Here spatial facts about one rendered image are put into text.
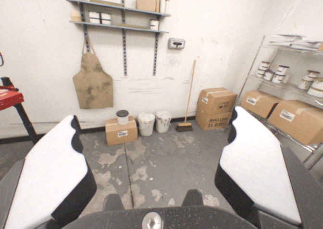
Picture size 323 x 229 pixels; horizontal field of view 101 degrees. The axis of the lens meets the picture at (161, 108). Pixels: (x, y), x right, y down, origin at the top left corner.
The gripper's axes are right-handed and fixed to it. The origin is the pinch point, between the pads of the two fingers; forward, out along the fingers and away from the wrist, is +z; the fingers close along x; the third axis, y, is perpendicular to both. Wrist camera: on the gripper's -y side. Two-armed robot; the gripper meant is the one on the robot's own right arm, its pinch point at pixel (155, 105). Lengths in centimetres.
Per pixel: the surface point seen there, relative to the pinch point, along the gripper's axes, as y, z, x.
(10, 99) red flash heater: 41, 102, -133
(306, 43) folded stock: 13, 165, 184
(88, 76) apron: 46, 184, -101
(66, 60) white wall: 23, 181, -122
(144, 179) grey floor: 165, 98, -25
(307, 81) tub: 59, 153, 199
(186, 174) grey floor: 173, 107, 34
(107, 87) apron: 67, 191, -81
